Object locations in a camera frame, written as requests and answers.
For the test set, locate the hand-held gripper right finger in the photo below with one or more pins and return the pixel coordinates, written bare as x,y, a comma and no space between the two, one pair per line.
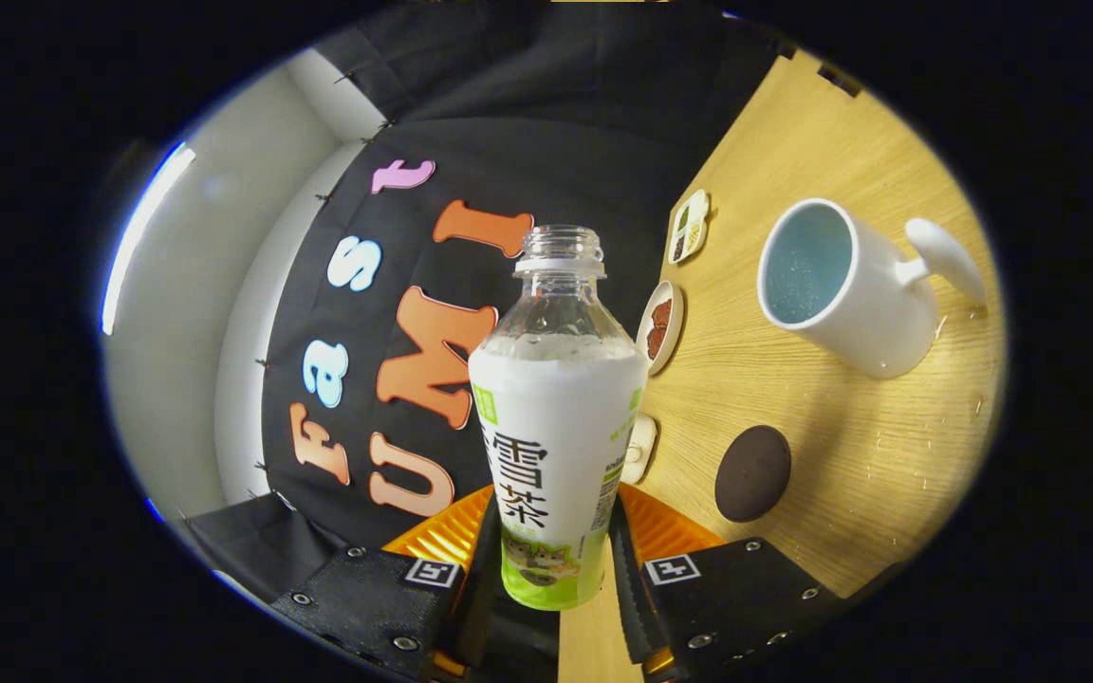
736,598

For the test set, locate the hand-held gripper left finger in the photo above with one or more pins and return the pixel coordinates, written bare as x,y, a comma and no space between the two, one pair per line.
366,598

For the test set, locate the dark brown round coaster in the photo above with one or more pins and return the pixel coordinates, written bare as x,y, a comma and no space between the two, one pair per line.
752,474

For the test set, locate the clear juice bottle white label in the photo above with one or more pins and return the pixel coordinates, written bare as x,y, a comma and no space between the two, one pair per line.
551,427

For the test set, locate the white toaster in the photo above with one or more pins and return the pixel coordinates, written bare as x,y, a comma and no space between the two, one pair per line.
639,451

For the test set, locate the wooden table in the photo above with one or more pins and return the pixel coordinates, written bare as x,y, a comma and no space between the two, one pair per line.
869,455

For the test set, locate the round plate with brown food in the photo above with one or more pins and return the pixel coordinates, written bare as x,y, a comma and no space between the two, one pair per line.
660,327

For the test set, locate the white divided dish with seeds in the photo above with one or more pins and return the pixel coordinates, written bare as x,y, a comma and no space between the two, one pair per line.
689,228

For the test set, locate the ceiling light strip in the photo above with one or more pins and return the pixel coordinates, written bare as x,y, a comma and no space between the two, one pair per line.
143,237

